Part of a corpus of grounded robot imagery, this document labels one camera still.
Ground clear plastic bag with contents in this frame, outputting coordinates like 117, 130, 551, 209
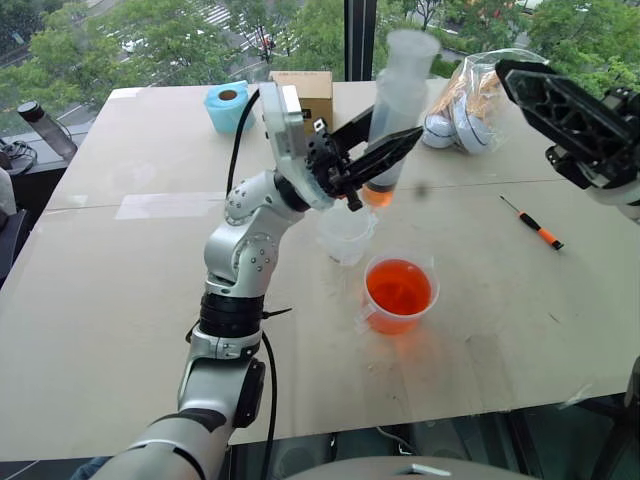
421, 49, 551, 157

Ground black window frame post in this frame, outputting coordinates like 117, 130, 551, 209
344, 0, 378, 82

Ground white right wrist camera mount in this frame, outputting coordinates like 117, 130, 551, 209
583, 180, 640, 224

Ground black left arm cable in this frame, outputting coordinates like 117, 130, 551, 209
225, 91, 280, 480

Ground empty clear plastic cup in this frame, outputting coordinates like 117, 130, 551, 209
315, 203, 378, 267

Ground large clear plastic syringe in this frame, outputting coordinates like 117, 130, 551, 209
361, 28, 442, 209

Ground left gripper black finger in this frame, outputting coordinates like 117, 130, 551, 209
329, 106, 374, 157
332, 126, 426, 188

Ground clear cup with red liquid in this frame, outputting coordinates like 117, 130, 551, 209
353, 253, 442, 337

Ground tangled black cables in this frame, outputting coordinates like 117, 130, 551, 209
0, 138, 40, 175

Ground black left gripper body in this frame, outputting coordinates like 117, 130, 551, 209
303, 118, 364, 213

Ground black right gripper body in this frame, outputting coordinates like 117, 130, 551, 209
544, 86, 640, 191

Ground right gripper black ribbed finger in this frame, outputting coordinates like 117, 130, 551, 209
493, 59, 639, 164

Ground small cardboard box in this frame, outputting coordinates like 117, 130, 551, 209
269, 70, 335, 133

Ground black side desk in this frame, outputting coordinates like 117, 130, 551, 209
0, 121, 97, 289

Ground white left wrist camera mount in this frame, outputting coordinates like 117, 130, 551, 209
258, 81, 335, 210

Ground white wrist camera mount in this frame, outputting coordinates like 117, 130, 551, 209
258, 81, 335, 210
583, 180, 640, 224

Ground dark drinking bottle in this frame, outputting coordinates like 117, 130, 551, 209
17, 100, 79, 162

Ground orange and black screwdriver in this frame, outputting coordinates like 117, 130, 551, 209
498, 194, 567, 252

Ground blue tape roll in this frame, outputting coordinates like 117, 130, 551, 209
202, 80, 250, 136

